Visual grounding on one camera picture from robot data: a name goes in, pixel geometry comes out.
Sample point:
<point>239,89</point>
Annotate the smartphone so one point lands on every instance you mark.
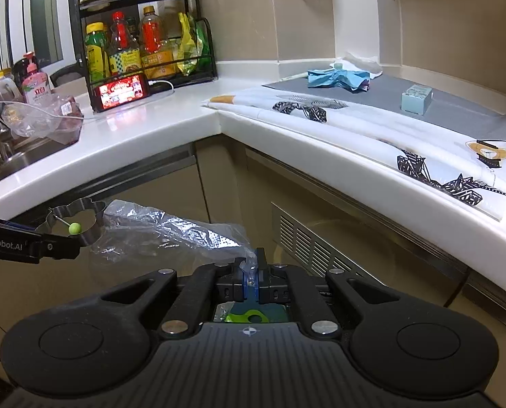
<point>123,91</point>

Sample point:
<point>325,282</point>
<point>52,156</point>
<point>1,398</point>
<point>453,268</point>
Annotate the clear plastic bag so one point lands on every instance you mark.
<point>172,229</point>

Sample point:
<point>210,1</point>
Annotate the pink pump bottle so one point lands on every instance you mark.
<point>36,87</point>

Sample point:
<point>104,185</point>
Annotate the red cap sauce bottle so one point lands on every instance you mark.
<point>123,51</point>

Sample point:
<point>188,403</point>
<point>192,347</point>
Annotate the clear bag with food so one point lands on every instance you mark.
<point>44,119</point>

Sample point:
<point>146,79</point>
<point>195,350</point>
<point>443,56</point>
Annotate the printed white cloth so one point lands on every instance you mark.
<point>363,127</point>

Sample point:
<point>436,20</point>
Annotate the green plastic piece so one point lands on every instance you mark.
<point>236,318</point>

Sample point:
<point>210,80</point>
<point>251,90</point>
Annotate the steel sink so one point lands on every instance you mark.
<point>19,161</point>

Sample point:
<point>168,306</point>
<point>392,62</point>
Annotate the grey mat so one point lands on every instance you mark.
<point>448,106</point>

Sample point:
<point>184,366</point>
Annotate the metal cabinet vent grille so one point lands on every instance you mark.
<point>320,242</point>

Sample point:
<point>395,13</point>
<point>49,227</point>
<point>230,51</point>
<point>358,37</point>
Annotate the small pale blue box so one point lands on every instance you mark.
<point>416,100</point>

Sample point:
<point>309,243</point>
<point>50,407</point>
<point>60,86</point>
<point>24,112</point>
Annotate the red label oil bottle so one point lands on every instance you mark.
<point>155,46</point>

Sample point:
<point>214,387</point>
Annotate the beige rimmed trash can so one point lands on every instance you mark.
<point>278,312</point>

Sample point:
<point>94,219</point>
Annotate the green label bottle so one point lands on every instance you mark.
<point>96,55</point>

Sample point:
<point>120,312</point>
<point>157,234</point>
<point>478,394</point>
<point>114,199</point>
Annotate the white tissue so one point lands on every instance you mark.
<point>363,63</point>

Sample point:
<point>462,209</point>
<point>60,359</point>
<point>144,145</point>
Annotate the yellow green snack packet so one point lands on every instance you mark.
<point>187,46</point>

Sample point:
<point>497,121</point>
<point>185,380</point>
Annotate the yellow cap oil jug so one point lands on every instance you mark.
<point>4,91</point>

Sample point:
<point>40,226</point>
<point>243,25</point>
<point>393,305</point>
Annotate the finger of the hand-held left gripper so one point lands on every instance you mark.
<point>53,248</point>
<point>6,223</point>

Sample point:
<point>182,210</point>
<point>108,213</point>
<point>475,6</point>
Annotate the crumpled blue glove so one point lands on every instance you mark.
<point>333,78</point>

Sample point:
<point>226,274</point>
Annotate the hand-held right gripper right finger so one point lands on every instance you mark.
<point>261,263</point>

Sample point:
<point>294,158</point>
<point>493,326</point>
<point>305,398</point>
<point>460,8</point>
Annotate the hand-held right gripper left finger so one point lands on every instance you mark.
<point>247,289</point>

